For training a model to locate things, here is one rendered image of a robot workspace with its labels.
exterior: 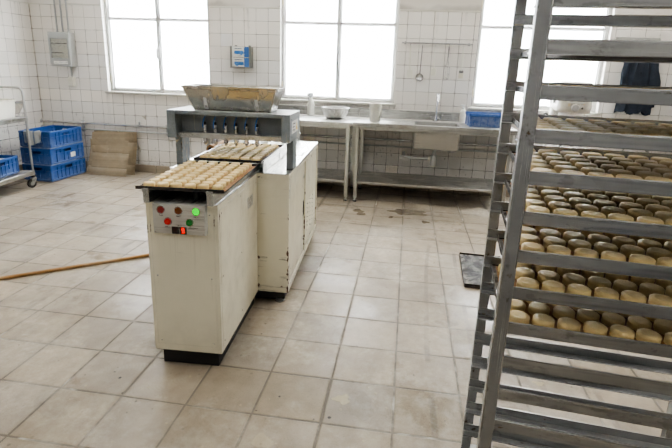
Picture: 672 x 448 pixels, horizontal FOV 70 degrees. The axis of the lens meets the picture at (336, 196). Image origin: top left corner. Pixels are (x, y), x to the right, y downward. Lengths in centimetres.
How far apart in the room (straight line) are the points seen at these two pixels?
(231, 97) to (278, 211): 71
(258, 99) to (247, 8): 349
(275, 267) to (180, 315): 76
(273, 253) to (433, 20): 376
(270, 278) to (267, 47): 369
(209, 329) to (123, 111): 488
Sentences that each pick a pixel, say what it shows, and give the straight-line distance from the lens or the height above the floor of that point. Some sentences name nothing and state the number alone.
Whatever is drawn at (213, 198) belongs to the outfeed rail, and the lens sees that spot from 216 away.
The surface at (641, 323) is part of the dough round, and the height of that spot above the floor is 88.
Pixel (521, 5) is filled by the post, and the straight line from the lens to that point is 152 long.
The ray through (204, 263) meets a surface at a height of 56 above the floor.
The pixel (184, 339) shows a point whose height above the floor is 15.
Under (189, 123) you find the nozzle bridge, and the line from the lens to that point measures 300.
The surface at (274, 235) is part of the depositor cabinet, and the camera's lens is 291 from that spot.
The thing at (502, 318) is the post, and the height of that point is 91.
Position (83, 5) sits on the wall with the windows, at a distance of 720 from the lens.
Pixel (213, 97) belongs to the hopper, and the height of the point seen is 126.
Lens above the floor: 145
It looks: 15 degrees down
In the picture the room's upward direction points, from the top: 2 degrees clockwise
